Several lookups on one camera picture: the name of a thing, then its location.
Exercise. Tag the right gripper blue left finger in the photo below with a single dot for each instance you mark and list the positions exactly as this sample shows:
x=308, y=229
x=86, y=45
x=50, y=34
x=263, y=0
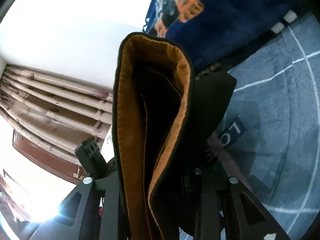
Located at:
x=90, y=211

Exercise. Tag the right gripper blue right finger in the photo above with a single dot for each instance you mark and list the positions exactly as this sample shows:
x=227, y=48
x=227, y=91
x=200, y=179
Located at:
x=226, y=204

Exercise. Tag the black pants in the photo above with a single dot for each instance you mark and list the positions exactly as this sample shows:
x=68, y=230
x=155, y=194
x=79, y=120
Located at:
x=162, y=119

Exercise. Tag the beige patterned curtain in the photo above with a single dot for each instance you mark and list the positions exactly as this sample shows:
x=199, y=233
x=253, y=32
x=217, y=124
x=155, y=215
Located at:
x=54, y=113

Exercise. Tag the blue grid bed sheet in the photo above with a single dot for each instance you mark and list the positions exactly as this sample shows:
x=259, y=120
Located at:
x=269, y=135

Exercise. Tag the blue dog print blanket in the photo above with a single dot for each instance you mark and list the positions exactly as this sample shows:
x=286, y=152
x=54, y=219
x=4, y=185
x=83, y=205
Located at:
x=220, y=31

